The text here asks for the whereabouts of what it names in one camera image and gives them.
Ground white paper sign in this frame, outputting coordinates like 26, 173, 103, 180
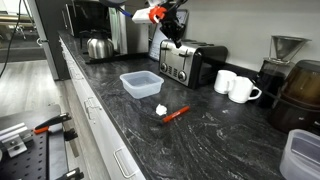
148, 9, 190, 63

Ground thin black hanging cable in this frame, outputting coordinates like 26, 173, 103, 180
0, 0, 23, 79

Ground white red wrist camera mount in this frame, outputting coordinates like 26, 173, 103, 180
131, 5, 168, 25

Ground orange marker pen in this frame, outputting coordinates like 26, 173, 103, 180
162, 105, 191, 124

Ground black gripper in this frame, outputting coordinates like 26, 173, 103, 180
159, 2, 188, 50

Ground aluminium bracket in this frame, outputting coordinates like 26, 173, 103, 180
0, 121, 29, 159

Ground black blue arm cable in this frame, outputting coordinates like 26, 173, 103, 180
99, 0, 134, 18

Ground grey translucent plastic container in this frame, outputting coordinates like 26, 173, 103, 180
279, 128, 320, 180

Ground silver black four-slice toaster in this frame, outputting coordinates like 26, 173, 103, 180
157, 38, 230, 90

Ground black perforated breadboard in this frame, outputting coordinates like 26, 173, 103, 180
0, 128, 52, 180

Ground small white drawer latch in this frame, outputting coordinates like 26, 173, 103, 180
89, 96, 103, 111

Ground black steel coffee maker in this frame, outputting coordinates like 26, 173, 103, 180
64, 0, 151, 65

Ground dark grey tall panel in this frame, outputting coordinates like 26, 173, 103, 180
27, 0, 72, 82

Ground clear square plastic container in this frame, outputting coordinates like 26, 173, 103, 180
119, 70, 165, 100

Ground white ceramic mug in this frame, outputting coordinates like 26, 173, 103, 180
213, 69, 238, 95
227, 75, 263, 104

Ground white crumpled paper wad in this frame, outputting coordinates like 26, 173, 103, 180
155, 103, 168, 117

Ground steel cone coffee dripper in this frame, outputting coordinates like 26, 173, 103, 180
269, 34, 313, 63

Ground grey metal cart plate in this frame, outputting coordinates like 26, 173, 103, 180
0, 104, 70, 180

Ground white cabinet drawer fronts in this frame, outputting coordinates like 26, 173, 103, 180
58, 34, 148, 180

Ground brown translucent bowl appliance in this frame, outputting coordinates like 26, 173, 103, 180
267, 59, 320, 135

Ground large white drawer handle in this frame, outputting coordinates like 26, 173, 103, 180
83, 99, 96, 121
113, 148, 138, 180

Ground stainless steel carafe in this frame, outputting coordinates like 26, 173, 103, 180
86, 29, 115, 60

